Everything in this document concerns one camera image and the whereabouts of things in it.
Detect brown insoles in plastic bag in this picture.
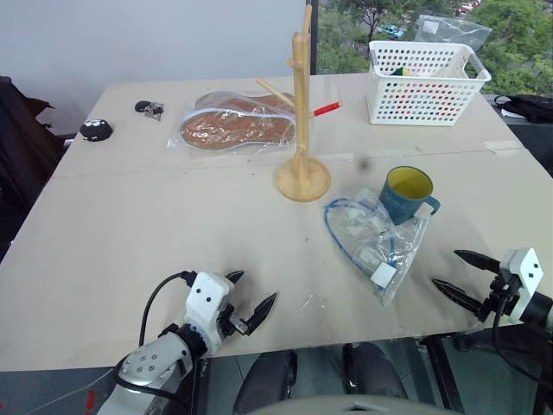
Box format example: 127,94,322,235
167,90,300,160

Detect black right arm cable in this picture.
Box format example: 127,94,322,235
491,297,553,393

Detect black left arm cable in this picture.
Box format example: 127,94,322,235
138,271,196,347

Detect wooden mug tree stand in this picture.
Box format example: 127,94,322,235
255,3,342,202

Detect black key bunch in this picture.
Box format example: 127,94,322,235
134,99,166,122

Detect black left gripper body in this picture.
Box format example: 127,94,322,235
217,301,256,339

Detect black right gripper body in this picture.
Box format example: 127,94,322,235
476,268,523,322

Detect red marker pen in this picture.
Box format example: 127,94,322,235
313,101,341,118

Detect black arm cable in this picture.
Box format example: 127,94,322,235
491,297,553,393
138,271,196,347

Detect blue mug yellow inside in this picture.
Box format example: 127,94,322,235
378,166,442,227

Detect dark jacket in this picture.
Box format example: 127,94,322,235
0,74,67,263

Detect clear plastic bag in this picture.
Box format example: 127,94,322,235
413,13,494,54

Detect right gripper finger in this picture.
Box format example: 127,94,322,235
453,249,503,274
431,278,482,314

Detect white perforated plastic basket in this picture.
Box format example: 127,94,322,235
365,40,493,128

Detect black bag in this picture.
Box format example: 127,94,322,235
493,93,553,125

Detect black round plush toy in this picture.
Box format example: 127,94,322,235
79,118,115,144

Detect clear zip bag with cable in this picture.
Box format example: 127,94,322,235
323,187,436,309

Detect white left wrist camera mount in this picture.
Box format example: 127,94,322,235
184,271,235,348

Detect black table frame leg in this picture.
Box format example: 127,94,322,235
419,335,467,415

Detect grey rounded robot body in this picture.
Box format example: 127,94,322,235
244,392,444,415

